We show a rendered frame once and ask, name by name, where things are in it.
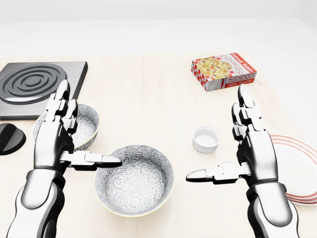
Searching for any patterned grey bowl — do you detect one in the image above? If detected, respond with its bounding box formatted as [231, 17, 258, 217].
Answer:
[32, 104, 100, 151]
[95, 145, 174, 218]

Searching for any small white ramekin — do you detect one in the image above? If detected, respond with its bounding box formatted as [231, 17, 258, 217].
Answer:
[192, 125, 221, 154]

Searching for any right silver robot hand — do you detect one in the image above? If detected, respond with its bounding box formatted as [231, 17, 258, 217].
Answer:
[186, 84, 279, 185]

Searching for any flat dark stove plate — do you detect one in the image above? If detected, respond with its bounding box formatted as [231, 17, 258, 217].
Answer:
[0, 61, 89, 121]

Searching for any red cookies box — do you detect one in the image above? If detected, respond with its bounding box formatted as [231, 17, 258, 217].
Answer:
[191, 52, 258, 92]

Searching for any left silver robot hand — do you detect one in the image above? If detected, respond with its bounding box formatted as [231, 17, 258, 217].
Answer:
[33, 79, 122, 172]

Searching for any round black stove knob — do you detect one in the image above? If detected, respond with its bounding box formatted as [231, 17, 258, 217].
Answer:
[0, 123, 27, 156]

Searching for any white plate with red rings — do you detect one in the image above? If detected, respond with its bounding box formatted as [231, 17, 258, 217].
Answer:
[269, 134, 317, 206]

